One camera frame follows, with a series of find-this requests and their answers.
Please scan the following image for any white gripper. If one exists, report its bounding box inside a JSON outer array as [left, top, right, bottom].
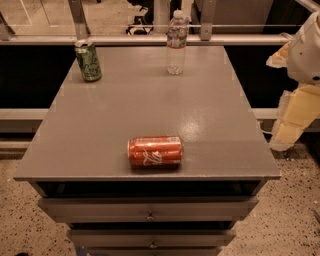
[[266, 12, 320, 151]]

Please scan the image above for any red coke can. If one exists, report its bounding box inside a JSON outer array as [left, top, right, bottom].
[[127, 136, 183, 167]]

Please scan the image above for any green soda can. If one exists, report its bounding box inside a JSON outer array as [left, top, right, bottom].
[[74, 40, 102, 82]]

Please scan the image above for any clear plastic water bottle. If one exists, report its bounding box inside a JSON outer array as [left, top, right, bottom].
[[167, 10, 188, 75]]

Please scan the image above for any top grey drawer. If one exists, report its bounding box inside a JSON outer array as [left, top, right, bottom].
[[38, 197, 258, 223]]

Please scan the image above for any grey drawer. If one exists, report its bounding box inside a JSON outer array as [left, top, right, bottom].
[[38, 197, 258, 223], [68, 229, 235, 249]]

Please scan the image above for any grey drawer cabinet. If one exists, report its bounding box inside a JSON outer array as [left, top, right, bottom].
[[15, 46, 280, 256]]

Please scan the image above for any metal railing frame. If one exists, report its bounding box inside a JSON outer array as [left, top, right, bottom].
[[0, 0, 320, 47]]

